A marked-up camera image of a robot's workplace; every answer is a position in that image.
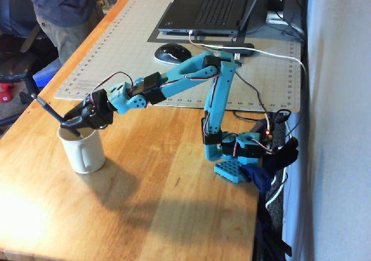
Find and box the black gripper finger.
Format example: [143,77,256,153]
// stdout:
[63,103,88,120]
[60,116,88,129]

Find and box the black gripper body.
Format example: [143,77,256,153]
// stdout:
[83,89,115,130]

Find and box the dark blue pen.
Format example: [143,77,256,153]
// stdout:
[34,96,82,137]

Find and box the white ceramic mug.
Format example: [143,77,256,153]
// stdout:
[57,126,106,175]

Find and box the blue plastic bin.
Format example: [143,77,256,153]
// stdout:
[32,60,64,89]

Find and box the black office chair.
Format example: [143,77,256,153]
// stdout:
[0,0,59,128]

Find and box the red dumbbell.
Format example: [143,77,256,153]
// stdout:
[0,82,16,104]

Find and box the grey gridded cutting mat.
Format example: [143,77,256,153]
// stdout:
[54,0,302,114]

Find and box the black computer mouse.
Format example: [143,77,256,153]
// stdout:
[153,42,194,65]

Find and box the person in grey shirt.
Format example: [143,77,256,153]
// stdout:
[21,0,99,66]

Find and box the dark grey laptop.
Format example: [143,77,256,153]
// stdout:
[157,0,266,37]

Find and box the dark USB hub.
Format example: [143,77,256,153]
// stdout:
[230,42,256,60]

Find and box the dark blue table clamp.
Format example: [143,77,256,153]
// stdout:
[242,136,300,193]

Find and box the black device on white base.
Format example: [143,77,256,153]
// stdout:
[265,0,290,24]

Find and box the thin black power cable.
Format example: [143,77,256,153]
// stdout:
[232,68,292,126]

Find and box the white USB cable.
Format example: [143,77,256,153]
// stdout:
[188,30,308,213]

